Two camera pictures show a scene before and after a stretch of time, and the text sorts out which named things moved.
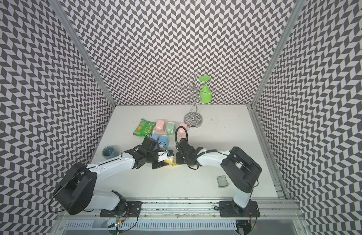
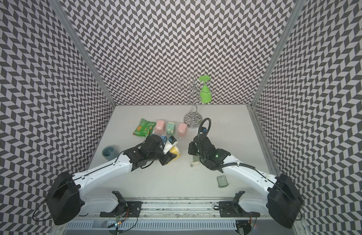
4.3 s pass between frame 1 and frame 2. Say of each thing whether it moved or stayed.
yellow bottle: moved
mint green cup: stayed
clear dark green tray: stayed
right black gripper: moved
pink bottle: stayed
